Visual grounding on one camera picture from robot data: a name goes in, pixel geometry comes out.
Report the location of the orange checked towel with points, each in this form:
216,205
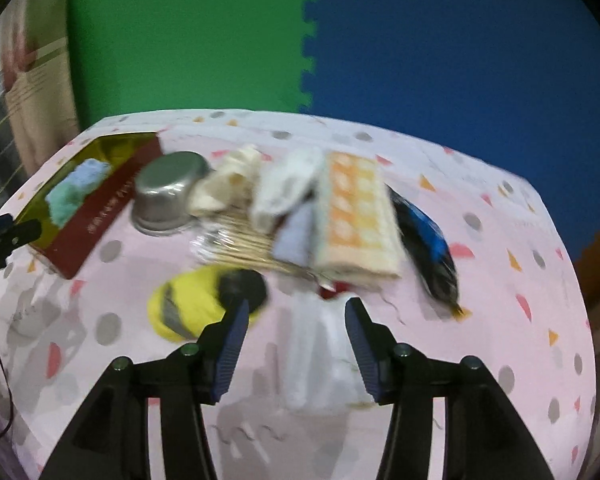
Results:
355,210

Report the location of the cream plush toy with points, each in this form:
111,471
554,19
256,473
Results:
225,180

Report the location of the white plastic bag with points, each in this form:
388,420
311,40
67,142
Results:
320,360

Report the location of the teal fuzzy cloth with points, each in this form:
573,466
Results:
65,207

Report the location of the red box with gold lining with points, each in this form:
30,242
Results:
105,210

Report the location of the steel bowl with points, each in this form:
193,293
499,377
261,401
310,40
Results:
165,185

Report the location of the blue black snack packet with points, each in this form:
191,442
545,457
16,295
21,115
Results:
427,240

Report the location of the pale blue folded cloth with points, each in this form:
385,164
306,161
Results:
295,240

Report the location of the yellow plush toy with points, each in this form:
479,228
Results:
190,300

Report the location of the blue foam mat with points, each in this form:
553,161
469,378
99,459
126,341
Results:
455,60

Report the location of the pink patterned tablecloth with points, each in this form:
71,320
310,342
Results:
480,285

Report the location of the light blue fuzzy cloth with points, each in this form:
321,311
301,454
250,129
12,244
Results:
90,175

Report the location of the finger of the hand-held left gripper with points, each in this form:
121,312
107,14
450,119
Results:
15,234

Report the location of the pack of cotton swabs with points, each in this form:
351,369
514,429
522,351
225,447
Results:
235,250

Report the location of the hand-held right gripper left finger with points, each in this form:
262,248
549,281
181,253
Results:
232,345

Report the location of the white folded cloth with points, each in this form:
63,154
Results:
285,185

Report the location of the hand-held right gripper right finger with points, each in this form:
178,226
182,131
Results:
362,350

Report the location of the green foam mat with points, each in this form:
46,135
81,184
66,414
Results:
180,35

